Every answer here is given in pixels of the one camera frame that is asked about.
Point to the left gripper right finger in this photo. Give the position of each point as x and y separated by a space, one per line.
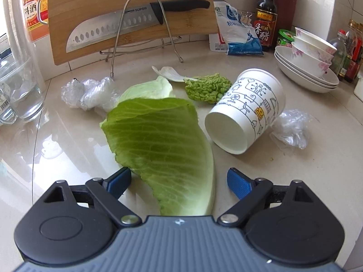
252 195

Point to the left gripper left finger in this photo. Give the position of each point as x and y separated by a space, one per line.
106 193

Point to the large green cabbage leaf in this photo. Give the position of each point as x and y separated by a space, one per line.
161 141

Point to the plastic wrap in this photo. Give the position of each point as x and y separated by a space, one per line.
91 94
290 130

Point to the printed white paper cup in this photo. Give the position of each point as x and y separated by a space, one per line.
247 109

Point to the curly green vegetable piece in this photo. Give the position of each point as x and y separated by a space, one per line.
210 88

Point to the small pale cabbage leaf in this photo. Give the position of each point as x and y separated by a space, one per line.
155 89

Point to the middle white plate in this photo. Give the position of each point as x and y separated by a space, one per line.
302 80

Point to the bottom floral white bowl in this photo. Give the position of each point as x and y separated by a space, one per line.
307 62

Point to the floral white bowl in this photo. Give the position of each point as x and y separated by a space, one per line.
307 62
315 40
313 51

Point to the clear glass of water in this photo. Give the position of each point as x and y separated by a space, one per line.
20 87

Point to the top white plate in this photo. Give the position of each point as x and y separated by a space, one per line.
329 78

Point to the white plastic seasoning box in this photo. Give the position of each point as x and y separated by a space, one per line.
358 90

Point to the white blue salt bag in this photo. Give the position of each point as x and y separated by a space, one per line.
236 35

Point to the clear red capped bottle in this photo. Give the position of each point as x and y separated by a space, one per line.
339 55

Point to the middle floral white bowl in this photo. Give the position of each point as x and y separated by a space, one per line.
313 51

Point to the green lidded jar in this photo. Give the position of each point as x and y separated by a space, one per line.
285 38

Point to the top floral white bowl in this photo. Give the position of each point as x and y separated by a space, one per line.
315 40

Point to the dark vinegar bottle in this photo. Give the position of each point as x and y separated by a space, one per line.
265 22

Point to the yellow oil bottle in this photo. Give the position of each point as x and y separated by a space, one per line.
355 62

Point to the bamboo cutting board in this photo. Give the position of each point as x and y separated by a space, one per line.
66 15

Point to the dark red knife block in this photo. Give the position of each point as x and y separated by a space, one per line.
285 16

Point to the orange cooking wine jug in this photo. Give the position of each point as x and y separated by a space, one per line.
36 28

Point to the metal wire board rack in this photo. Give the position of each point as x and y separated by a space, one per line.
138 39

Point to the black handled santoku knife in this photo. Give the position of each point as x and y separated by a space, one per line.
105 26

